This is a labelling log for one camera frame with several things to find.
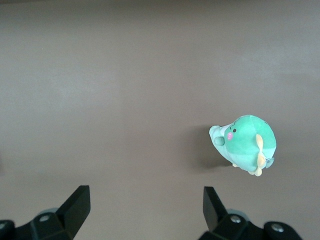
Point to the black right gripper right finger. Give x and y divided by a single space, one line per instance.
213 212

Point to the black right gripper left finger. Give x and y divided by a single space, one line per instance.
72 210

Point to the green dinosaur plush toy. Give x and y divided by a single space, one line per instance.
247 140

